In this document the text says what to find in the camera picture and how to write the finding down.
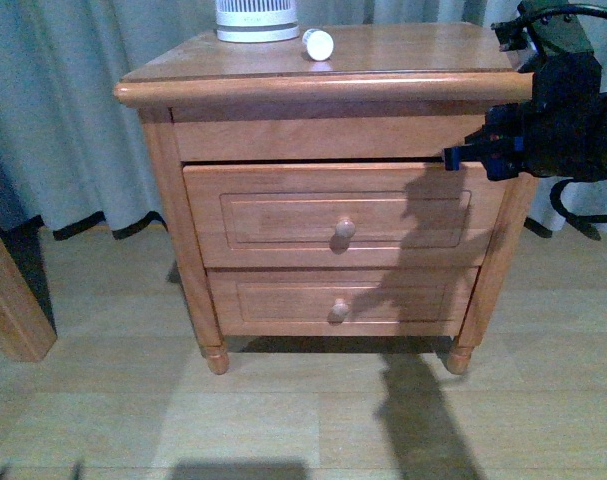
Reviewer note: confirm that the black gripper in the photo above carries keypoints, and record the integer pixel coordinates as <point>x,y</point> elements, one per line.
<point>498,145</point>

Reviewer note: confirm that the wooden drawer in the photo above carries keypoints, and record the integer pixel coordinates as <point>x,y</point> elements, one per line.
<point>342,215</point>
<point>419,301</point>

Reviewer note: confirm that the white medicine bottle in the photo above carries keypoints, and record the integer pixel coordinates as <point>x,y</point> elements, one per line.
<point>319,44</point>

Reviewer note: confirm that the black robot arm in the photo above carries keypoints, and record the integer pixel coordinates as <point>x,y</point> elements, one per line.
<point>560,132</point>

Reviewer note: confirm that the wooden nightstand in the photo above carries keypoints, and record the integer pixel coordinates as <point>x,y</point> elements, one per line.
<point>391,93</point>

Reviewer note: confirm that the white cylindrical air purifier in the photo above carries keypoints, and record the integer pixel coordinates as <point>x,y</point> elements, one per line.
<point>256,21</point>

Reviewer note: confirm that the grey curtain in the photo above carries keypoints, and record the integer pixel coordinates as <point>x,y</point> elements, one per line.
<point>71,156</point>

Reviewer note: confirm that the wooden furniture leg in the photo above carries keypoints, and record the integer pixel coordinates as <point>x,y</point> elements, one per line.
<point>25,333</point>

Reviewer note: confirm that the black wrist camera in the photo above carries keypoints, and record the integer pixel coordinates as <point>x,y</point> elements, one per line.
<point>539,31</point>

